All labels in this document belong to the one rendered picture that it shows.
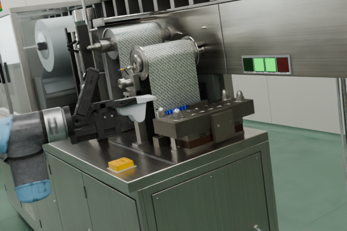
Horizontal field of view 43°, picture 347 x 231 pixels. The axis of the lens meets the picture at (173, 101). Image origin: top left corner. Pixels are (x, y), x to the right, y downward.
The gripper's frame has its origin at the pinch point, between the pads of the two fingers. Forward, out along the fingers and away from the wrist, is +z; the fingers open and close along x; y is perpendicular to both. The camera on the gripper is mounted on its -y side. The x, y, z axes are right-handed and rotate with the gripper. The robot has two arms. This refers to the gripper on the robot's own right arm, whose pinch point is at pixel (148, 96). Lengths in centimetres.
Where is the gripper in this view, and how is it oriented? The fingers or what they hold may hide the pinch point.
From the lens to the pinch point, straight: 104.1
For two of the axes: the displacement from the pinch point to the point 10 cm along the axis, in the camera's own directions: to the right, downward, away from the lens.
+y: 1.9, 9.8, 0.5
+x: 2.9, 0.0, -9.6
